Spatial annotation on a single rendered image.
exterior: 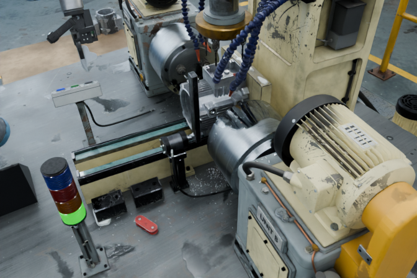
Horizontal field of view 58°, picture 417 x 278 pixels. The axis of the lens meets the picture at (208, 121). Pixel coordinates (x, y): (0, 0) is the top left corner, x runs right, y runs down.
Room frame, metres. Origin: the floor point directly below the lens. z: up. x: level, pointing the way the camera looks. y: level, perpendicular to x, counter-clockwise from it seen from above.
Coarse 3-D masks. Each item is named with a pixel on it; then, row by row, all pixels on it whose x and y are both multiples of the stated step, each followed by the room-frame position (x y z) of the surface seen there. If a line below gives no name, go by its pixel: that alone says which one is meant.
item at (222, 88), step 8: (232, 64) 1.16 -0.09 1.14; (208, 72) 1.12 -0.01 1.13; (224, 72) 1.11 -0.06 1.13; (232, 72) 1.14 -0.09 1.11; (208, 80) 1.08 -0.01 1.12; (224, 80) 1.06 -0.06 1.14; (232, 80) 1.07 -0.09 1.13; (216, 88) 1.04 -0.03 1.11; (224, 88) 1.05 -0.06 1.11; (240, 88) 1.08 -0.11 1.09; (216, 96) 1.04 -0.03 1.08
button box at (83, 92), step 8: (96, 80) 1.21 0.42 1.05; (72, 88) 1.13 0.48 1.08; (80, 88) 1.13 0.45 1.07; (88, 88) 1.14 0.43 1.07; (96, 88) 1.15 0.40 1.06; (56, 96) 1.09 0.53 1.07; (64, 96) 1.10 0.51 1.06; (72, 96) 1.11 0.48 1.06; (80, 96) 1.12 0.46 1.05; (88, 96) 1.12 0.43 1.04; (96, 96) 1.13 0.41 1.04; (56, 104) 1.08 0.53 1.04; (64, 104) 1.09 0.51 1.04
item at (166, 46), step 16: (160, 32) 1.40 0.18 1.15; (176, 32) 1.36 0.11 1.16; (160, 48) 1.32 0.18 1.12; (176, 48) 1.27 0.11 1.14; (192, 48) 1.29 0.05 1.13; (160, 64) 1.27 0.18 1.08; (176, 64) 1.26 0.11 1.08; (192, 64) 1.29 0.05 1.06; (208, 64) 1.28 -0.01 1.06; (176, 80) 1.26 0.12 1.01
